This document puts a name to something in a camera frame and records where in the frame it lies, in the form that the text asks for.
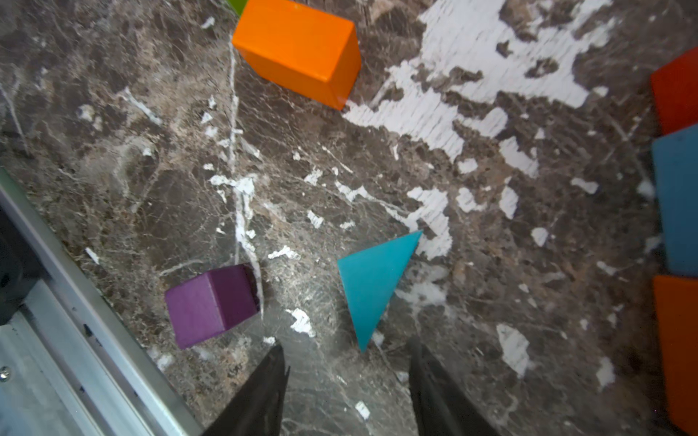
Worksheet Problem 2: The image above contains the red block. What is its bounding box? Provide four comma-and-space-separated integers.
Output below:
650, 47, 698, 136

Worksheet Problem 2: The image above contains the light blue block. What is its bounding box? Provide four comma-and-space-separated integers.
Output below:
652, 125, 697, 277

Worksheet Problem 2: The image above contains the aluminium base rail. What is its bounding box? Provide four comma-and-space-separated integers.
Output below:
1, 173, 204, 435

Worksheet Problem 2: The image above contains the purple cube block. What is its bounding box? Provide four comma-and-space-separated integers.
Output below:
165, 265, 260, 350

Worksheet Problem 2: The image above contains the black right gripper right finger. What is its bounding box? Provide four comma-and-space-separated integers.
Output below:
408, 336, 498, 436

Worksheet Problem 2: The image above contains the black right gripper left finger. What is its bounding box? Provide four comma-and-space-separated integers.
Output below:
203, 344, 290, 436

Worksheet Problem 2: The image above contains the green block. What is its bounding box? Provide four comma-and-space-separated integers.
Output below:
226, 0, 247, 16

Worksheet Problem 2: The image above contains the teal triangle block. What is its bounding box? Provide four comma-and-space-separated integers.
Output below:
337, 231, 423, 352

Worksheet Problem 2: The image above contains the orange block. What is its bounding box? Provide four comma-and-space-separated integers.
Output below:
232, 0, 361, 110
653, 275, 697, 435

